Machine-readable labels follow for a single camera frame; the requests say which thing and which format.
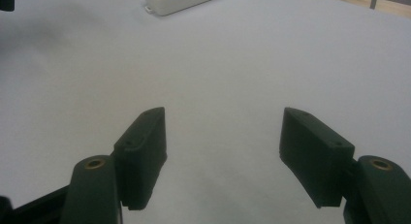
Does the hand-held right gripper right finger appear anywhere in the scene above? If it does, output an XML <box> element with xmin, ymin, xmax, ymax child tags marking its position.
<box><xmin>279</xmin><ymin>107</ymin><xmax>356</xmax><ymax>209</ymax></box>

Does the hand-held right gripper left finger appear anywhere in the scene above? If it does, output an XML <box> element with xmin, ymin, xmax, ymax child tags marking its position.
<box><xmin>112</xmin><ymin>106</ymin><xmax>169</xmax><ymax>211</ymax></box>

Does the white plastic box, blue label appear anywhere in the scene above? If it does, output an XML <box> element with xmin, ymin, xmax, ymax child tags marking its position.
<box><xmin>142</xmin><ymin>0</ymin><xmax>238</xmax><ymax>17</ymax></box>

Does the light wooden board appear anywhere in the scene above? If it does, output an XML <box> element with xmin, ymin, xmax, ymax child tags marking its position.
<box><xmin>309</xmin><ymin>0</ymin><xmax>411</xmax><ymax>20</ymax></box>

